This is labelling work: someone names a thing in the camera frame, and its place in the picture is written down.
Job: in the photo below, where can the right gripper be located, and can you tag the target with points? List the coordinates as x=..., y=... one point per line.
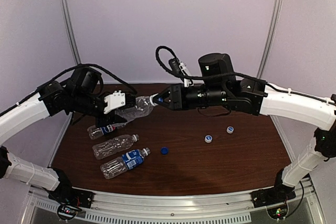
x=176, y=96

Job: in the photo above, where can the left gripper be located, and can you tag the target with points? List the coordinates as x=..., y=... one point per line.
x=102, y=110

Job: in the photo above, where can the Pepsi label plastic bottle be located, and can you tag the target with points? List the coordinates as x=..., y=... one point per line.
x=98, y=132

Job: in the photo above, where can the clear unlabeled plastic bottle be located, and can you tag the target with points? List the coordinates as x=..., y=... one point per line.
x=113, y=146

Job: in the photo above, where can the blue label water bottle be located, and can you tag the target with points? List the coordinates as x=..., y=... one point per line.
x=124, y=163

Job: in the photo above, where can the blue bottle cap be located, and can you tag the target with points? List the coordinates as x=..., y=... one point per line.
x=164, y=150

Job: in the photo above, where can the white blue-printed bottle cap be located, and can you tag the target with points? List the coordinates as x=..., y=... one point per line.
x=230, y=130

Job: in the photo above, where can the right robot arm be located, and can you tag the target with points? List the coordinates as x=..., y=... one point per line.
x=220, y=85

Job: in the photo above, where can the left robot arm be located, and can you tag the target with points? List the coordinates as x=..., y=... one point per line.
x=72, y=90

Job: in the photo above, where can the left circuit board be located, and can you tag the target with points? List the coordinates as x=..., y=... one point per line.
x=66, y=212

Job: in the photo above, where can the circuit board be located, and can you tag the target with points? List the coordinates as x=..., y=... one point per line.
x=278, y=212
x=66, y=212

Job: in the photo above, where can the right circuit board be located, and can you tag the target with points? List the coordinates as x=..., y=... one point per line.
x=278, y=212

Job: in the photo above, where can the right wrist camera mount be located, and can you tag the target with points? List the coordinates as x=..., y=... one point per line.
x=179, y=67

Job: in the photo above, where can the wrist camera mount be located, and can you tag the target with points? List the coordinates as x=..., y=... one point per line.
x=179, y=67
x=114, y=101

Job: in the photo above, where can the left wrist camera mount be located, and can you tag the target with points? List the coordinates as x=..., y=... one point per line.
x=114, y=101

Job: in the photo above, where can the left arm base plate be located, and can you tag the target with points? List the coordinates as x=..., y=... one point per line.
x=71, y=196

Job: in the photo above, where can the front aluminium rail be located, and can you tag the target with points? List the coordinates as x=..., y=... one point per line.
x=218, y=208

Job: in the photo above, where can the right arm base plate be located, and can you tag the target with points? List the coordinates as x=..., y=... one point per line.
x=271, y=196

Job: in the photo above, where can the left aluminium frame post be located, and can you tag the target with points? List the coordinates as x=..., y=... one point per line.
x=70, y=31

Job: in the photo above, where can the aluminium frame post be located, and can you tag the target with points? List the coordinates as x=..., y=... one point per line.
x=70, y=31
x=276, y=11

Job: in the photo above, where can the right aluminium frame post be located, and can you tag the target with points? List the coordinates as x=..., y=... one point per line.
x=276, y=11

